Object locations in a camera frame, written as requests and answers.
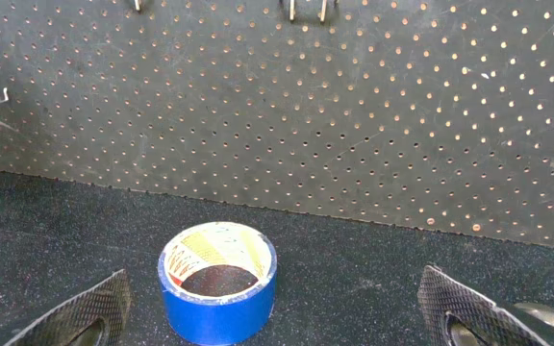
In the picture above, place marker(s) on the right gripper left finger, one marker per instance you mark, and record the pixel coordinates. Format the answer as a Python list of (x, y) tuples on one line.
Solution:
[(99, 307)]

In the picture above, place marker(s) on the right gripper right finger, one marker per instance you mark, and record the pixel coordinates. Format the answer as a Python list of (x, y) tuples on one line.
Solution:
[(469, 312)]

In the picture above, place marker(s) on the black pegboard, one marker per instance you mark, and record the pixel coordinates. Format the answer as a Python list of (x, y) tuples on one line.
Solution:
[(277, 115)]

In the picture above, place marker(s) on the silver metal tool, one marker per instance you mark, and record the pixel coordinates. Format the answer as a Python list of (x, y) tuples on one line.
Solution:
[(548, 316)]

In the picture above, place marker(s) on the roll of blue tape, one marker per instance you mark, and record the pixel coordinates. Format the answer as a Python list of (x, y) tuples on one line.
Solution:
[(218, 314)]

